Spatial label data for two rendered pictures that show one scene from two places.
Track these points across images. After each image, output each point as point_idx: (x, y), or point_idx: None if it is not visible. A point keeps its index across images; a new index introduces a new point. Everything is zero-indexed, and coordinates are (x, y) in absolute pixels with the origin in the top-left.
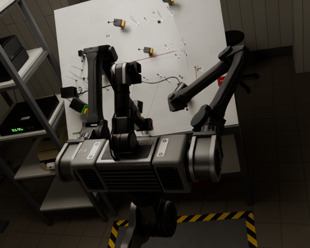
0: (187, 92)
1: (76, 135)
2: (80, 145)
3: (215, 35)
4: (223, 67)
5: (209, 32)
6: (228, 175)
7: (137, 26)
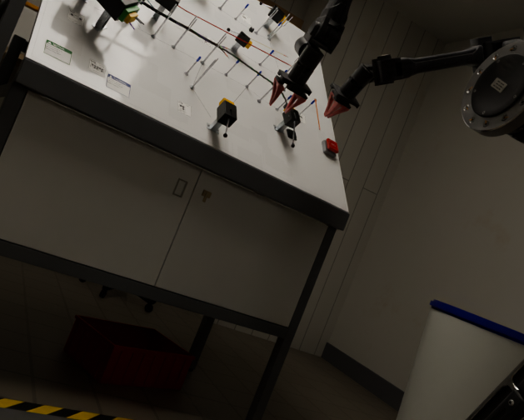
0: (418, 59)
1: (56, 49)
2: None
3: (317, 97)
4: (478, 53)
5: (311, 89)
6: (266, 329)
7: (219, 10)
